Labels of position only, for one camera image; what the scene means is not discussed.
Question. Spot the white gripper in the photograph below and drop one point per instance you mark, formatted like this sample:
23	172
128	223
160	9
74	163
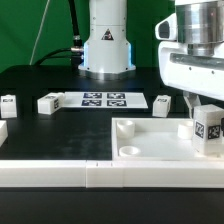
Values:
200	75

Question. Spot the white square tabletop tray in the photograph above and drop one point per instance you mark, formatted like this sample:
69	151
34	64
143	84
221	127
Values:
159	139

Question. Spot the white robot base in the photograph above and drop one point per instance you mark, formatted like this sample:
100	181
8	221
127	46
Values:
107	52

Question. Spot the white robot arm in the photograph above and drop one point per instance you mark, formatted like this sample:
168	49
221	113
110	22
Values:
191	49

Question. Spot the white marker sheet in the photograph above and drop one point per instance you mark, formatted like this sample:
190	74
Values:
121	100

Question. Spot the white left fence piece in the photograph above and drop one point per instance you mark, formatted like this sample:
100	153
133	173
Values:
3	131

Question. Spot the white front fence bar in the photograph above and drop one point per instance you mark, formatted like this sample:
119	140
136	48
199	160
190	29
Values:
118	174

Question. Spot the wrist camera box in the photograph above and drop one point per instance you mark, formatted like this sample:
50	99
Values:
167	28

